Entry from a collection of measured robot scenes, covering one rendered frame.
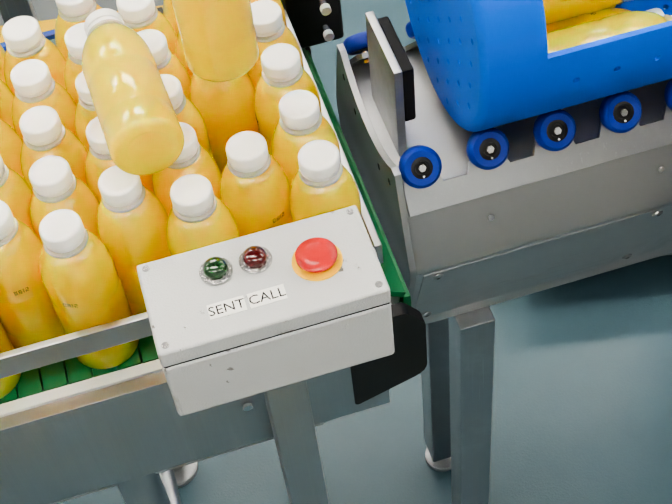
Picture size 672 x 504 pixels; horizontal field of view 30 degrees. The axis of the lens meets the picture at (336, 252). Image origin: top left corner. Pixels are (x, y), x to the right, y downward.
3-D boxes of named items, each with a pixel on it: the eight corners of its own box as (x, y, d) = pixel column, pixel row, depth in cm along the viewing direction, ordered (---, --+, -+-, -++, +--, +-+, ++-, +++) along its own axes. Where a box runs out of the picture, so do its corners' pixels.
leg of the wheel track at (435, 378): (463, 466, 216) (463, 240, 167) (431, 476, 216) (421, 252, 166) (452, 438, 220) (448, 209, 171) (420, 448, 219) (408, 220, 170)
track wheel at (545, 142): (574, 104, 131) (567, 103, 133) (533, 115, 131) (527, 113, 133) (582, 146, 132) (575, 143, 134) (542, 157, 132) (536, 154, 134)
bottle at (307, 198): (298, 259, 133) (278, 145, 119) (361, 247, 133) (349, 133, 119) (307, 311, 129) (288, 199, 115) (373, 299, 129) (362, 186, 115)
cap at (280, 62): (296, 51, 127) (294, 38, 126) (305, 77, 125) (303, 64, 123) (258, 60, 127) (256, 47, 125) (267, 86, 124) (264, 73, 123)
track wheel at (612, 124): (640, 86, 132) (633, 85, 134) (600, 97, 132) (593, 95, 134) (648, 127, 133) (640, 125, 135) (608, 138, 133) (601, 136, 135)
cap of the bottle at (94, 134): (105, 121, 123) (101, 108, 122) (137, 133, 122) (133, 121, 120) (81, 147, 121) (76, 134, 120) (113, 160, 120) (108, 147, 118)
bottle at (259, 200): (225, 269, 133) (197, 157, 119) (274, 233, 135) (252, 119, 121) (266, 306, 129) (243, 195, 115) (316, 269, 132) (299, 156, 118)
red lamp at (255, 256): (271, 266, 107) (269, 258, 106) (246, 273, 107) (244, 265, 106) (264, 247, 108) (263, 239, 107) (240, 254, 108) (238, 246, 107)
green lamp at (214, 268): (231, 278, 107) (229, 269, 106) (206, 285, 106) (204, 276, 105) (225, 258, 108) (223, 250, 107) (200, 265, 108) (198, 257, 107)
